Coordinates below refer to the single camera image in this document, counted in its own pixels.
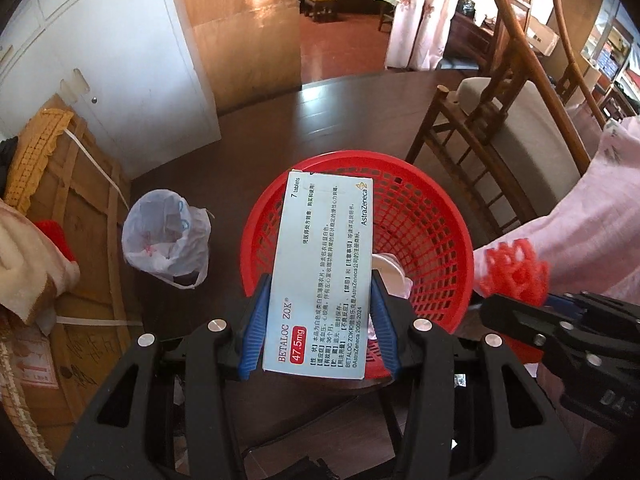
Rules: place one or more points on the small wooden stool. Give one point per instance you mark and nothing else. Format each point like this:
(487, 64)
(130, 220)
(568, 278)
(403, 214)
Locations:
(321, 6)

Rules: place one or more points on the beige towel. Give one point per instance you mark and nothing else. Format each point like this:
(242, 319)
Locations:
(30, 270)

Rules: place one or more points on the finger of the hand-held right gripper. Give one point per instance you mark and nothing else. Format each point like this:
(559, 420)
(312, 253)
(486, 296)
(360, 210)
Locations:
(520, 322)
(590, 305)

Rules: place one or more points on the beige chair cushion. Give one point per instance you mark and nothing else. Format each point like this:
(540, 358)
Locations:
(530, 130)

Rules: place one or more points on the pink tablecloth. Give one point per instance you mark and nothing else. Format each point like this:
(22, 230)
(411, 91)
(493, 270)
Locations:
(590, 220)

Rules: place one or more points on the red plastic mesh basket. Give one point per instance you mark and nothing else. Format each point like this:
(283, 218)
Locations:
(425, 240)

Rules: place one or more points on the small cardboard box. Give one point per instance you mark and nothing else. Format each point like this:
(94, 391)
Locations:
(542, 37)

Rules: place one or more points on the wooden armchair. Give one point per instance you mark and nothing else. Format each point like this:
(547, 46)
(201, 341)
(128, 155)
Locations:
(500, 110)

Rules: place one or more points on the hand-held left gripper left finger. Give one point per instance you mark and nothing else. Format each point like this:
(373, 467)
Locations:
(255, 325)

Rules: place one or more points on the yellow knitted cloth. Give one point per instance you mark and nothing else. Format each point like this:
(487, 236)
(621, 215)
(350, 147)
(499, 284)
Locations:
(35, 155)

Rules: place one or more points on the pink floral curtain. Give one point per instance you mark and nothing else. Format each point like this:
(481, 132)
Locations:
(420, 15)

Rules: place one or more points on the red cloth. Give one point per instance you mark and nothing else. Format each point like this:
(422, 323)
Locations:
(57, 237)

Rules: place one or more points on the red foam fruit net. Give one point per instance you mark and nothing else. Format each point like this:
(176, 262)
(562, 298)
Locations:
(510, 270)

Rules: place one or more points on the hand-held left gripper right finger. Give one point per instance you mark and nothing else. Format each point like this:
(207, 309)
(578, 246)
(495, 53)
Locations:
(384, 325)

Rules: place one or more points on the white plastic bag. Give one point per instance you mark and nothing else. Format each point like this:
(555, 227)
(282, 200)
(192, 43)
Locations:
(165, 240)

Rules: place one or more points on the white cabinet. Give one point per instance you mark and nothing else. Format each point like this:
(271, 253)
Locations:
(115, 60)

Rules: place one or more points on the white medicine box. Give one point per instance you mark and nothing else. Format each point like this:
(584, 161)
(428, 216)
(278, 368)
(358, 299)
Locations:
(320, 280)

